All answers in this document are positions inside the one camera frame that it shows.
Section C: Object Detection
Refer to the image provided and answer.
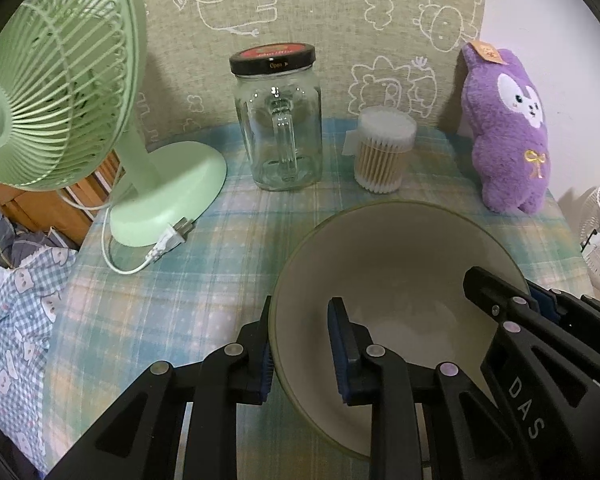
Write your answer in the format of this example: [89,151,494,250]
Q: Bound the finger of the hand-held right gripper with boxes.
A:
[462,266,600,480]
[526,279,600,387]

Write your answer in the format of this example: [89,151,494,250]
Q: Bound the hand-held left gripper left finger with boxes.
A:
[45,295,273,480]

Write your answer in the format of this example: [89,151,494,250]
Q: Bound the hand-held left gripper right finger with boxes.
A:
[327,296,526,480]

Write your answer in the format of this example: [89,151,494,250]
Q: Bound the large blue patterned bowl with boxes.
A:
[269,200,528,461]

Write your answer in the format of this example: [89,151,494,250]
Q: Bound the green plaid tablecloth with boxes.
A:
[45,119,588,480]

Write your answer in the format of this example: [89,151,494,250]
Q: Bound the purple plush toy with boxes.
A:
[461,40,551,215]

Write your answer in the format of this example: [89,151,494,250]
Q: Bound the cotton swab container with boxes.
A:
[354,106,417,195]

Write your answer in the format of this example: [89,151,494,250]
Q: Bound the blue checked bear cloth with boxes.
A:
[0,246,79,476]

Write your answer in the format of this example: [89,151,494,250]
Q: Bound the glass jar with black lid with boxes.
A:
[229,41,323,192]

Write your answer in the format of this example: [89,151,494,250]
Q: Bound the wooden chair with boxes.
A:
[0,150,126,251]

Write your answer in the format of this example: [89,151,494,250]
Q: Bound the grey patterned cloth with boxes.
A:
[0,210,78,268]

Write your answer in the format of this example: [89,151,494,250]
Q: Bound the beige cartoon-print cushion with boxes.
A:
[135,0,488,153]

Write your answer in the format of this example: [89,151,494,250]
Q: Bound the green desk fan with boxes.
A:
[0,0,228,248]

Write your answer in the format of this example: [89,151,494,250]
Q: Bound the black fan cable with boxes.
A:
[579,227,600,256]

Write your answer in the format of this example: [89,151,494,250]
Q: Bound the white fan power cable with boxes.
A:
[57,180,197,276]

